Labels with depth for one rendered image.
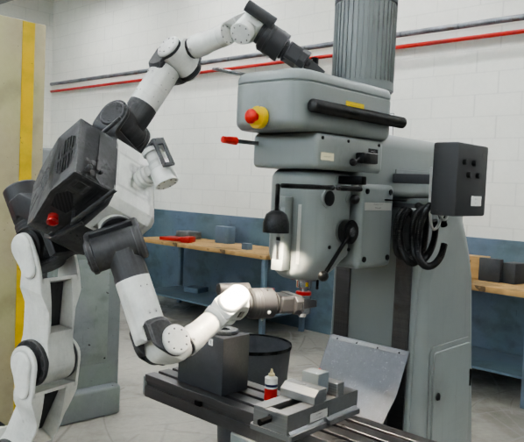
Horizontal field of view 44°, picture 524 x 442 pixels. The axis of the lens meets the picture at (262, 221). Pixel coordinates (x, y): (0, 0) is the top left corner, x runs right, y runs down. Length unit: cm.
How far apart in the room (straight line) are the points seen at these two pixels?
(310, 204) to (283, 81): 35
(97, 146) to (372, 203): 82
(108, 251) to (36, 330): 50
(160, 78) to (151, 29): 765
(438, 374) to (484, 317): 401
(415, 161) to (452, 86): 428
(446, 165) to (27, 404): 141
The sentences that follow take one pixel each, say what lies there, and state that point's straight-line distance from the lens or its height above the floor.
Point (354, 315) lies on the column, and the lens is 232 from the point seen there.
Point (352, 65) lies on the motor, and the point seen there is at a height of 196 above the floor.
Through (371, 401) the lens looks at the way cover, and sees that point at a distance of 222.
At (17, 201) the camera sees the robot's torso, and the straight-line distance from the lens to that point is 211.
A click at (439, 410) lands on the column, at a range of 236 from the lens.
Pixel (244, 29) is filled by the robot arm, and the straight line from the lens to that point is 192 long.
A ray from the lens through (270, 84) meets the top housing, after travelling 178.
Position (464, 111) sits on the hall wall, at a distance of 640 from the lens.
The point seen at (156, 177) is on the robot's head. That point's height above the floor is 159.
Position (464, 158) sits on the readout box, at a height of 168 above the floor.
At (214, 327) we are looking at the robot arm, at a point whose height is 119.
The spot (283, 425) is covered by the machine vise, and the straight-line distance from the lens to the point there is 183.
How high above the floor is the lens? 157
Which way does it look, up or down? 3 degrees down
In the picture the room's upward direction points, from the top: 3 degrees clockwise
